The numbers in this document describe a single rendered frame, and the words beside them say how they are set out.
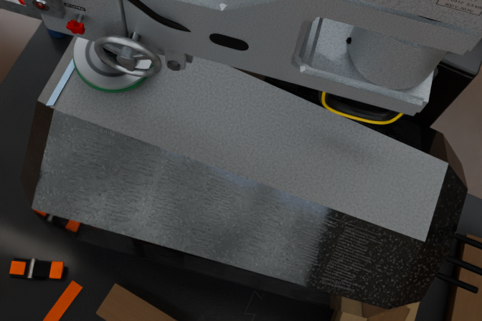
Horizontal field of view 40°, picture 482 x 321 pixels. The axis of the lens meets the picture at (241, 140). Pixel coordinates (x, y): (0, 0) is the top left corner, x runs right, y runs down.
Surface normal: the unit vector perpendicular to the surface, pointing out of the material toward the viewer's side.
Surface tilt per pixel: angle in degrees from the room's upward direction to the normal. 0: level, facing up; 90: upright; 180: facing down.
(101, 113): 0
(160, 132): 0
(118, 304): 0
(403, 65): 90
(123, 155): 45
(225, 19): 90
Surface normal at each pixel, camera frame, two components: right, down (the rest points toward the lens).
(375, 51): -0.73, 0.61
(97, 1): -0.26, 0.90
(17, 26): 0.07, -0.36
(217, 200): -0.18, 0.36
